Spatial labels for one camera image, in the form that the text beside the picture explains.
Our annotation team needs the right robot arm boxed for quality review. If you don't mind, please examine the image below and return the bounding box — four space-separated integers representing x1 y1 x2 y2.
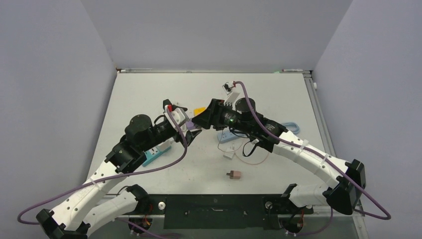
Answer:
192 98 366 215

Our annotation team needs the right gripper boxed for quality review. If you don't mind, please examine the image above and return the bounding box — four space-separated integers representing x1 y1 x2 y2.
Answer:
194 99 252 134

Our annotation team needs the aluminium right frame rail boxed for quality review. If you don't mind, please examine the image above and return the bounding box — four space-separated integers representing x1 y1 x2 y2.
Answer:
303 70 347 195

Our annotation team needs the small white wall charger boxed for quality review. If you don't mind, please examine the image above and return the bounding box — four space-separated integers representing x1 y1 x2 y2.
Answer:
223 151 235 160

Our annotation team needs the light blue power strip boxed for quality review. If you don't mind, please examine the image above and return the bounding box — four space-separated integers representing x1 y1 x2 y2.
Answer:
216 131 246 143

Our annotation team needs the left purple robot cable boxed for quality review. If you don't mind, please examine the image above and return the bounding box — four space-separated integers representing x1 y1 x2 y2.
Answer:
17 107 189 239

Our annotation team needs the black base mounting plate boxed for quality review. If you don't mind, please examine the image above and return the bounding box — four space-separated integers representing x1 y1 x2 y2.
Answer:
128 194 314 230

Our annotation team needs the purple power strip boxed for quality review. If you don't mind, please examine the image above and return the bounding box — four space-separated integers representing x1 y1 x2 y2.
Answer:
186 121 196 130

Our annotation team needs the teal power strip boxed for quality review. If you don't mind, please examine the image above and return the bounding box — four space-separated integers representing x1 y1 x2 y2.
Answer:
142 143 171 167

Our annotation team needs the light blue coiled cable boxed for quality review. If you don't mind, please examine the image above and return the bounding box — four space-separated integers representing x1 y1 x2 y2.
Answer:
282 122 301 135

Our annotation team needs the aluminium frame rail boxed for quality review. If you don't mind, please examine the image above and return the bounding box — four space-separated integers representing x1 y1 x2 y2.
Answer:
303 70 347 195
99 194 365 219

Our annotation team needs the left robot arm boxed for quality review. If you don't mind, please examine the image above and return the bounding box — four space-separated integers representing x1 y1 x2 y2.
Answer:
36 100 200 239

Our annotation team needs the aluminium front frame rail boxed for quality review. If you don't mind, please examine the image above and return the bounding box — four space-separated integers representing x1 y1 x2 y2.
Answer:
99 194 365 219

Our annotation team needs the thin pink charging cable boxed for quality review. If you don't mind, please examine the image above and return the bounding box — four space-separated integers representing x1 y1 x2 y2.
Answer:
217 138 269 166

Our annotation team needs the brown wall charger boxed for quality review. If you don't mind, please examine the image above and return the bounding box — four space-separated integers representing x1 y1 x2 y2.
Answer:
226 170 241 180

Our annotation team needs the yellow cube socket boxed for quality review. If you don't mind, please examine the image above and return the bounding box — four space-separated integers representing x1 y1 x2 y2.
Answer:
193 107 207 117

